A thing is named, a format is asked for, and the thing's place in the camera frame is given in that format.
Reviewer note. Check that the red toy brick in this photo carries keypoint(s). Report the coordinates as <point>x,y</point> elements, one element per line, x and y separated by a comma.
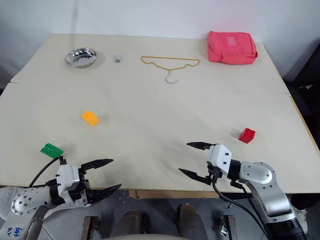
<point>247,136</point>

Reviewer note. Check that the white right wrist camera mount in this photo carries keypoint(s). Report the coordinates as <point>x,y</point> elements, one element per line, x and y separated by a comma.
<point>221,156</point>

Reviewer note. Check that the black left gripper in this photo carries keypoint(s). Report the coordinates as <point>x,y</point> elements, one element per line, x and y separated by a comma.
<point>82,192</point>

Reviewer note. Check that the rusty metal bracket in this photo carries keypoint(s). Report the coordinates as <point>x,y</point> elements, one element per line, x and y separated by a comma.
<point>228,227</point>
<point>90,227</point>

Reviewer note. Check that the orange toy brick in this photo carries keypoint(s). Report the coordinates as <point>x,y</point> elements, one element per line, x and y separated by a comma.
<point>90,118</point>

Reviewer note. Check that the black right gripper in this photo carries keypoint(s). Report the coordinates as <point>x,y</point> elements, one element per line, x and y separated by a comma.
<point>215,175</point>

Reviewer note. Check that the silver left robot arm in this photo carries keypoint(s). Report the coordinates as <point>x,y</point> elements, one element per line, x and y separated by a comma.
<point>27,200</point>

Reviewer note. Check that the dark rounded brown shape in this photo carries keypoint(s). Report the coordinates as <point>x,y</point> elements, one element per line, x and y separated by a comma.
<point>130,222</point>
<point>188,218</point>

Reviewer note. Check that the green toy brick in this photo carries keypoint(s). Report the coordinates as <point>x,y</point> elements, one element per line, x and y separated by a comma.
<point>51,150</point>

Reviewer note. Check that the pink fabric bag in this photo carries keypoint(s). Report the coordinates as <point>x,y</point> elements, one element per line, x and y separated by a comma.
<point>231,47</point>

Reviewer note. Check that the wooden table frame rail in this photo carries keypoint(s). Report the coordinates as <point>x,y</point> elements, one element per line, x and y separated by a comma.
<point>172,194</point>

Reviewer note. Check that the black chair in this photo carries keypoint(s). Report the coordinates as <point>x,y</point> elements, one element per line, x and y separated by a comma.
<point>306,82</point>

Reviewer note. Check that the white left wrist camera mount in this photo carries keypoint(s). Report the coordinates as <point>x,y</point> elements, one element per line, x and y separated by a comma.
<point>67,175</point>

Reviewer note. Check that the stainless steel bowl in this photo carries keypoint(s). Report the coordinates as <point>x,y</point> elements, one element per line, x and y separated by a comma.
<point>80,58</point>

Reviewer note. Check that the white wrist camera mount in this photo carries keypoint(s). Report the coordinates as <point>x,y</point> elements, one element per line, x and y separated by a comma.
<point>67,175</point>
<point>221,156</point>

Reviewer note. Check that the small grey block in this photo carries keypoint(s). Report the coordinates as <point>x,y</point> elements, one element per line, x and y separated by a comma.
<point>118,58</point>

